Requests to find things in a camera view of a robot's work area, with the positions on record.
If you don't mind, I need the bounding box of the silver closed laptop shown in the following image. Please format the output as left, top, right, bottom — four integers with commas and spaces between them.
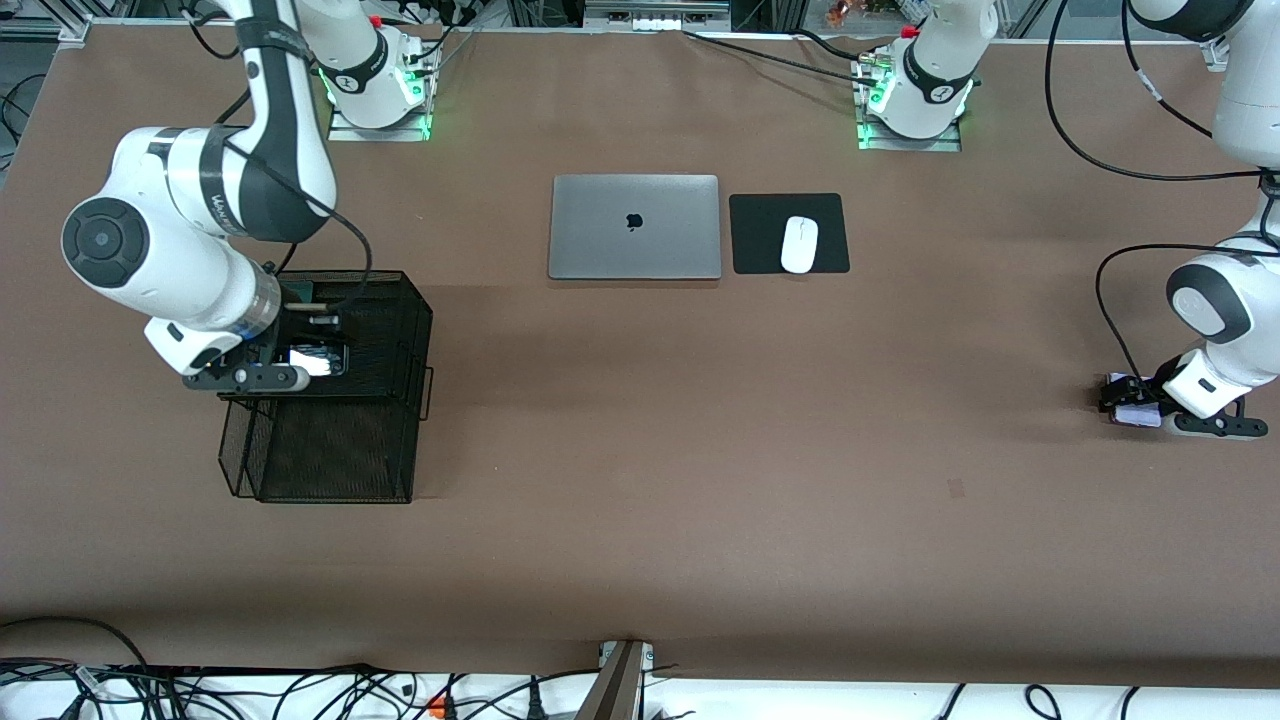
548, 174, 723, 281

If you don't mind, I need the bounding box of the black mouse pad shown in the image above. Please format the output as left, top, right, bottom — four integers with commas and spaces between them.
729, 193, 851, 275

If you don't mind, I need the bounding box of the black wire mesh tiered tray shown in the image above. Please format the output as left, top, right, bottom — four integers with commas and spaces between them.
218, 268, 435, 504

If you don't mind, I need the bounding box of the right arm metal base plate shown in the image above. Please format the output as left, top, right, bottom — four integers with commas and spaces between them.
328, 100, 433, 143

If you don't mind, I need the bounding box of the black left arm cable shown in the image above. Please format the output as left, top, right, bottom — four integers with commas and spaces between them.
1045, 0, 1280, 381

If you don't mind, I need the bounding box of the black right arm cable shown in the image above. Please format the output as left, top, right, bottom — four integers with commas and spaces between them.
185, 5, 373, 311

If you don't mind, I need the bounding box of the grey socket strip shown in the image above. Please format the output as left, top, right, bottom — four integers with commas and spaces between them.
583, 0, 732, 32

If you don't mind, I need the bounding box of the aluminium profile post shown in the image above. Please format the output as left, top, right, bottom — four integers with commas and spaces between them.
578, 640, 657, 720

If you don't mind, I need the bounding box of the black cable across table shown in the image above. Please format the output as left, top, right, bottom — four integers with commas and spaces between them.
683, 28, 881, 81

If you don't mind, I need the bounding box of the thick black curved cable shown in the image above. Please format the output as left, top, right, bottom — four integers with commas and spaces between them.
0, 616, 151, 669

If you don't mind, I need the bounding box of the lilac flip phone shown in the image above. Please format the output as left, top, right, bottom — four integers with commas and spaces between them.
1106, 373, 1164, 430

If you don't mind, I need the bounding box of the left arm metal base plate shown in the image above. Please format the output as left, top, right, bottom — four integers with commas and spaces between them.
858, 118, 963, 153

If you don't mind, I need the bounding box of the aluminium frame rail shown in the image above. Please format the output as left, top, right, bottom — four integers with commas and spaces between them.
0, 14, 96, 47

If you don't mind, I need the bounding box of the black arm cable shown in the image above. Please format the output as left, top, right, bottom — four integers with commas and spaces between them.
1045, 0, 1280, 381
185, 5, 373, 311

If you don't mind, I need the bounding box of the white computer mouse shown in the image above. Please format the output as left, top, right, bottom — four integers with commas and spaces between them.
780, 215, 820, 275

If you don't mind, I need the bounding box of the black flip phone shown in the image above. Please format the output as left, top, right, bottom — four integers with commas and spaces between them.
288, 342, 350, 379

